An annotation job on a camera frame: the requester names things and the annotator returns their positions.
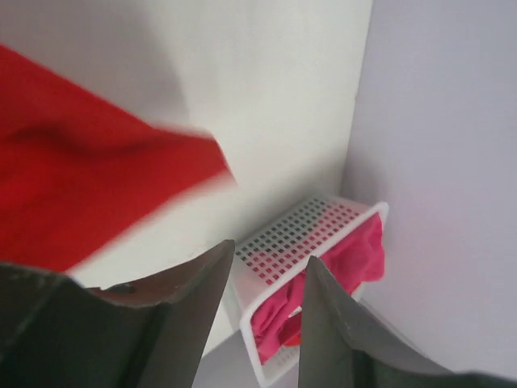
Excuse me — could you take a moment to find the red t shirt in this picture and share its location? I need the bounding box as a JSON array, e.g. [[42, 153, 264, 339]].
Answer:
[[1, 47, 229, 272], [280, 312, 302, 347]]

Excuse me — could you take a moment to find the pink t shirt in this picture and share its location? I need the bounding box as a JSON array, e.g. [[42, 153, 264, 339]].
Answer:
[[251, 214, 385, 365]]

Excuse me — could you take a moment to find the white perforated plastic basket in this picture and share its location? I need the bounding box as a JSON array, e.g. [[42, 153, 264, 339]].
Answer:
[[228, 195, 389, 387]]

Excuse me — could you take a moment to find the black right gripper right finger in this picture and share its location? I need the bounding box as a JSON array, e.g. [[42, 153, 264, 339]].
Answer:
[[298, 257, 516, 388]]

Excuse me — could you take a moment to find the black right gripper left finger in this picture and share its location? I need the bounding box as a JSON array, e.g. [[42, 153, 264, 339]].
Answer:
[[1, 240, 235, 387]]

